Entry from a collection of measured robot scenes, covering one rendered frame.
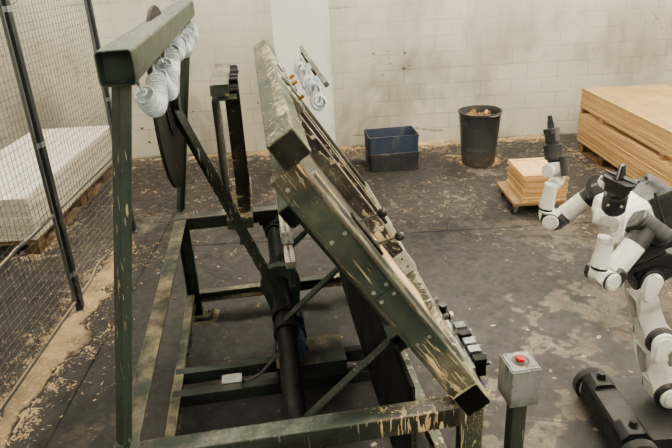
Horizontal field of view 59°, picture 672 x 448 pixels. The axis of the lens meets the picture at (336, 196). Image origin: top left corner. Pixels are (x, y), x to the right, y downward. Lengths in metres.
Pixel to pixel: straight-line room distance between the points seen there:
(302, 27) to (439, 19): 2.19
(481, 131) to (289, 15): 2.53
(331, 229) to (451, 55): 6.16
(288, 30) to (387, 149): 1.81
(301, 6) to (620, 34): 4.28
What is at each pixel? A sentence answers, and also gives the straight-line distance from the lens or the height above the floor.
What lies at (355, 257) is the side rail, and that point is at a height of 1.49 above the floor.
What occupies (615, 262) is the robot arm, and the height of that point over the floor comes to 1.20.
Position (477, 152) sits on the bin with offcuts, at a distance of 7.09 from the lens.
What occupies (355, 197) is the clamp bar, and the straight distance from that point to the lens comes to 2.79.
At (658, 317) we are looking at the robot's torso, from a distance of 3.22.
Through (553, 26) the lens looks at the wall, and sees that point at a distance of 8.22.
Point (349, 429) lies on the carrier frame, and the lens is 2.36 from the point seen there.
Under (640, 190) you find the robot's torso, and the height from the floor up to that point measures 1.38.
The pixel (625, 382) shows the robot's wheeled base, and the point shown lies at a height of 0.17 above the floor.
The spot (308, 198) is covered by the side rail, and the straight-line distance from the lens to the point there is 1.82.
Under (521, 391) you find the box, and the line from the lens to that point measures 2.46.
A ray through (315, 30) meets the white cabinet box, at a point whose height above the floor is 1.71.
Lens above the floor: 2.40
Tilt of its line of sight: 22 degrees down
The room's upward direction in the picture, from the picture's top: 3 degrees counter-clockwise
